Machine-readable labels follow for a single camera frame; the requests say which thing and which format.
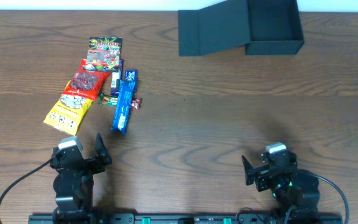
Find long blue cookie pack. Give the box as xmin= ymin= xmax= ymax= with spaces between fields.
xmin=111 ymin=80 xmax=135 ymax=134

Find Haribo candy bag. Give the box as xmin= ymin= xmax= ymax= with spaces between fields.
xmin=83 ymin=37 xmax=122 ymax=72

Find dark green lidded box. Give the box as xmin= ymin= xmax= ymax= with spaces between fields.
xmin=178 ymin=0 xmax=305 ymax=57

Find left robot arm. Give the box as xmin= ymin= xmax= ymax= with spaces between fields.
xmin=50 ymin=134 xmax=112 ymax=224

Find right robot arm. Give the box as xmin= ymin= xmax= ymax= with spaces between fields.
xmin=242 ymin=149 xmax=319 ymax=223

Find yellow snack bag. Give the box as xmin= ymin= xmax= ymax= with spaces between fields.
xmin=43 ymin=94 xmax=93 ymax=136

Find green red KitKat bar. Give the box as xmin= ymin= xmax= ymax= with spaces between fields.
xmin=98 ymin=93 xmax=142 ymax=110

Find red snack bag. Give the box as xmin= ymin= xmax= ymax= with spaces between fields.
xmin=62 ymin=58 xmax=111 ymax=101

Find dark blue candy bar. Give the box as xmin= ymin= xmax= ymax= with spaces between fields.
xmin=110 ymin=59 xmax=124 ymax=95

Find blue Eclipse mint tin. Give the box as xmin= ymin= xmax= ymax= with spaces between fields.
xmin=125 ymin=69 xmax=138 ymax=92

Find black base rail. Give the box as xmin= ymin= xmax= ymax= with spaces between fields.
xmin=28 ymin=213 xmax=342 ymax=224

